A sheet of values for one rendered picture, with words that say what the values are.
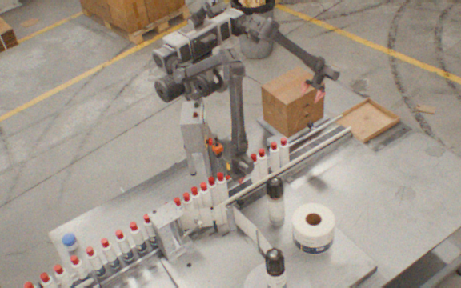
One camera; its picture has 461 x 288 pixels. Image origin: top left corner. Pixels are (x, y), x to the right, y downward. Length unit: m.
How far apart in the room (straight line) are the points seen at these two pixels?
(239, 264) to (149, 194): 0.75
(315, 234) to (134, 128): 2.69
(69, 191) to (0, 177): 0.70
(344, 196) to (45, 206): 2.50
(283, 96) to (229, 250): 0.98
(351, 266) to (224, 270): 0.60
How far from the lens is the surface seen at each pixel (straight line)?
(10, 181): 4.63
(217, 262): 2.45
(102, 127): 4.77
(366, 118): 3.20
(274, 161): 2.71
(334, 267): 2.41
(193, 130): 2.26
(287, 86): 2.97
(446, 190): 2.86
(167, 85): 3.42
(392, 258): 2.53
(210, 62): 2.41
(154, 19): 5.92
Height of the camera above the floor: 2.91
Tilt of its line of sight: 43 degrees down
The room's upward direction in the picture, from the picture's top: 8 degrees counter-clockwise
